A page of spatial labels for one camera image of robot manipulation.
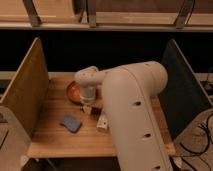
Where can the wooden shelf with brackets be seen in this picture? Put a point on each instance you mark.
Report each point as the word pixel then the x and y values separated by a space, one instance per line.
pixel 108 15

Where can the blue sponge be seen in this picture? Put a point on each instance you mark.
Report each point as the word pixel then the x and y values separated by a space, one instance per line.
pixel 72 124

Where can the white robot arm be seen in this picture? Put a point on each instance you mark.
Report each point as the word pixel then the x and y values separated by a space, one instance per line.
pixel 126 95

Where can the orange ceramic bowl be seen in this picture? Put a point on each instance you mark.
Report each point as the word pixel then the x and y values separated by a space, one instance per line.
pixel 73 92

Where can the white bottle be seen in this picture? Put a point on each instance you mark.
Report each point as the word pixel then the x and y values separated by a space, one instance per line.
pixel 102 124

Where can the right dark side panel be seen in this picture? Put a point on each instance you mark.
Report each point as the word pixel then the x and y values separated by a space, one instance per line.
pixel 183 98

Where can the left wooden side panel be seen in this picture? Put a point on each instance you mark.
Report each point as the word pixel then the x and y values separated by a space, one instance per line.
pixel 23 98

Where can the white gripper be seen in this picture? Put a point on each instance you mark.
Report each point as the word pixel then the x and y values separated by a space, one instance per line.
pixel 87 97

